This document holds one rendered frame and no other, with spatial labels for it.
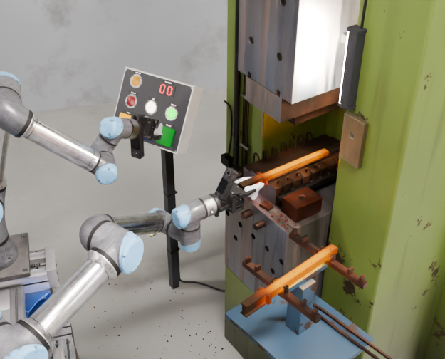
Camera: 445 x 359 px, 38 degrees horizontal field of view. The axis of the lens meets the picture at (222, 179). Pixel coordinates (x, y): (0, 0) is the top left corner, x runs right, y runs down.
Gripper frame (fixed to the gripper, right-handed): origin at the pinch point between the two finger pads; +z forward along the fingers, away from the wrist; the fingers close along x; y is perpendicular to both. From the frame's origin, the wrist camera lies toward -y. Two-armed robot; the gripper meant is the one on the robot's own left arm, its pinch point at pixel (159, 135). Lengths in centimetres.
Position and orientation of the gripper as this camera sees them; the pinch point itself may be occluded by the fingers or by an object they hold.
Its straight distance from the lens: 256.1
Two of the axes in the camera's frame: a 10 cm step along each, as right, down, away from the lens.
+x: -8.6, -3.0, 4.1
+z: 4.4, -0.3, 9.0
